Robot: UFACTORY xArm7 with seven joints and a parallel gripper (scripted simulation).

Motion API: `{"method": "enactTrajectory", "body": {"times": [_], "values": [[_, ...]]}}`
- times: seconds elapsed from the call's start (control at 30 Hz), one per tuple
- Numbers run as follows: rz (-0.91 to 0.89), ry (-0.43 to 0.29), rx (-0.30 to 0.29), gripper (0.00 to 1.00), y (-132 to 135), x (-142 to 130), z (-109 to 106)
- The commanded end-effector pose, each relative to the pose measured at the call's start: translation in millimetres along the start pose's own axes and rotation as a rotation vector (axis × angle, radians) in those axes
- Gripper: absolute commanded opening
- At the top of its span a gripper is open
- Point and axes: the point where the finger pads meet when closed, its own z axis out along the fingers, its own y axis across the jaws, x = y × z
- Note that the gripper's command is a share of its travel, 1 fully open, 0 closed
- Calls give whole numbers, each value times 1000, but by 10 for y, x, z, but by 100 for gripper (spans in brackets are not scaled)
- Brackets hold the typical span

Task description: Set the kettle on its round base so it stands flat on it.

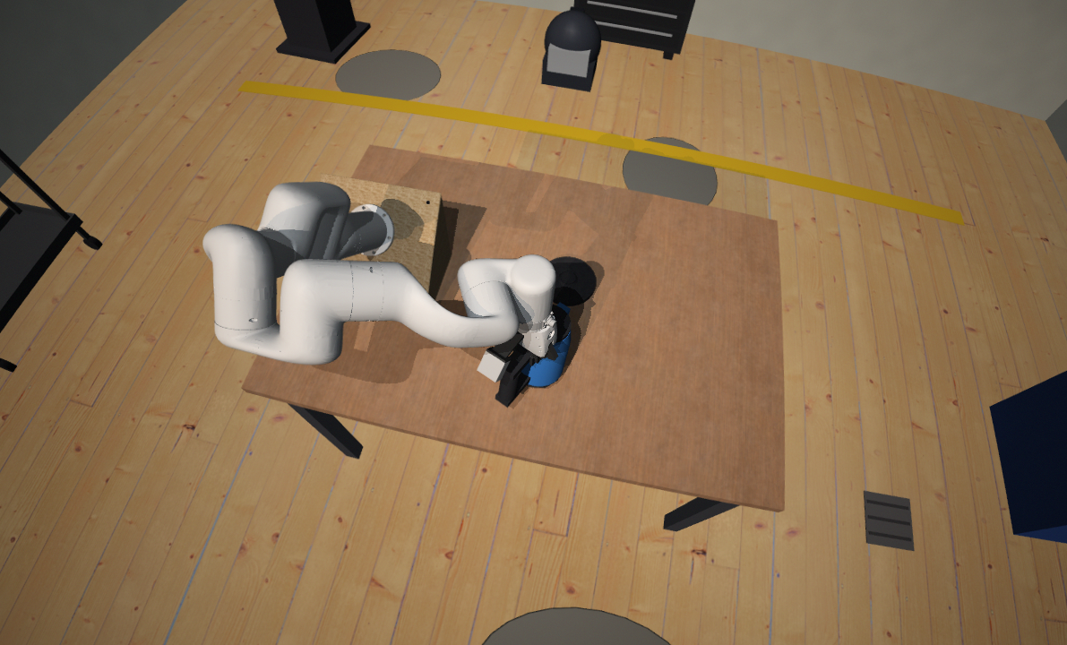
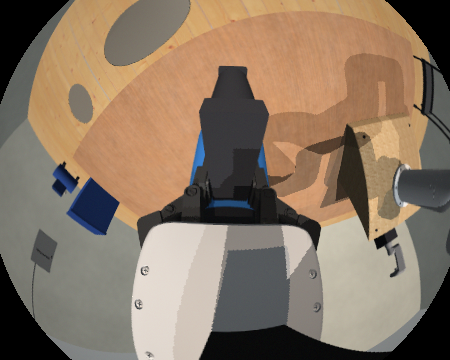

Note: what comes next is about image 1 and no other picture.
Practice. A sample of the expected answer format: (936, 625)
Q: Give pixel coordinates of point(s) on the blue kettle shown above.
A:
(520, 373)

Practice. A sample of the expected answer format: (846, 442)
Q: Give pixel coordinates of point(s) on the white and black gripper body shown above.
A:
(538, 341)

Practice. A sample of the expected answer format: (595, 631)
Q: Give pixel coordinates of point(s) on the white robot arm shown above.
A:
(322, 292)

